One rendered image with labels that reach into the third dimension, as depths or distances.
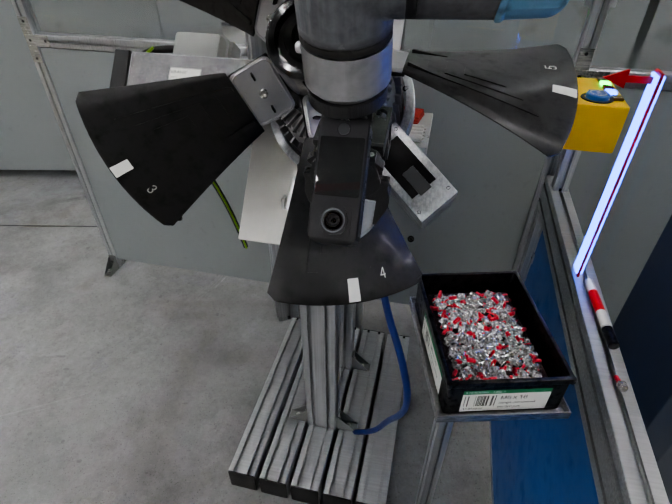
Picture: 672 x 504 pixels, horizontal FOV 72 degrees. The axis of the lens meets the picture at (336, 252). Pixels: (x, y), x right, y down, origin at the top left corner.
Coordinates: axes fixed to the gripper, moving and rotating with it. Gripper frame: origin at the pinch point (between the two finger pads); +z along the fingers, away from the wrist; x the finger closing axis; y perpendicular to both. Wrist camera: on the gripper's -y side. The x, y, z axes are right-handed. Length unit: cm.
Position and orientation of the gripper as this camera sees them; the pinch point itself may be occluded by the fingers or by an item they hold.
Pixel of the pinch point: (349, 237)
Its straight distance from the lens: 55.8
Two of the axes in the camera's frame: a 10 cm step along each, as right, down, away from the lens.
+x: -9.7, -1.5, 1.7
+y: 2.2, -8.0, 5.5
